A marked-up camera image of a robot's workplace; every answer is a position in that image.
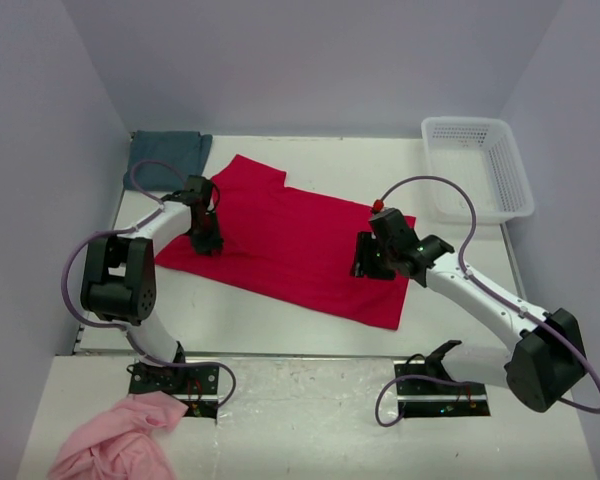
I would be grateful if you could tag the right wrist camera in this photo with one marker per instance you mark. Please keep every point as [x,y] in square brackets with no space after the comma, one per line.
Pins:
[390,228]

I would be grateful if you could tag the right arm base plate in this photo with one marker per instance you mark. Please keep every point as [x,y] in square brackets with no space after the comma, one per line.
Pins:
[422,399]

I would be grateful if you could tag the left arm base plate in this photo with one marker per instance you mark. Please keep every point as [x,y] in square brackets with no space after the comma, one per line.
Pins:
[196,388]

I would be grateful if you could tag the white plastic basket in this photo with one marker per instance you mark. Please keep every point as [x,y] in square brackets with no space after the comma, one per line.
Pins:
[481,156]

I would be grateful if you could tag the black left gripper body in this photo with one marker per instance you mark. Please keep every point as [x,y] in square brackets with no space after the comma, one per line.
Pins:
[206,238]

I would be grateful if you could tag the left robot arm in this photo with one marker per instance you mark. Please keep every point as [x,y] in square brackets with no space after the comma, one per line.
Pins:
[119,285]

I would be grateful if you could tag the pink t shirt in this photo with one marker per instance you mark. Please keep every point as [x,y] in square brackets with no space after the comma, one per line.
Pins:
[118,443]

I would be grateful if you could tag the folded grey-blue t shirt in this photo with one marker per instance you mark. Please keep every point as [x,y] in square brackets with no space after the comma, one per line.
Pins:
[185,151]

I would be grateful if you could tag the red t shirt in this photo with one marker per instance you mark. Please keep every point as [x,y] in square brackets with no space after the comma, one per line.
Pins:
[291,245]

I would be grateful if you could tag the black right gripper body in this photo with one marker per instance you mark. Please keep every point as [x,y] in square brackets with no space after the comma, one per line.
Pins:
[368,259]

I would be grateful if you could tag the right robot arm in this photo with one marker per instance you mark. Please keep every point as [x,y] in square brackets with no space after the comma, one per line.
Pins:
[546,349]

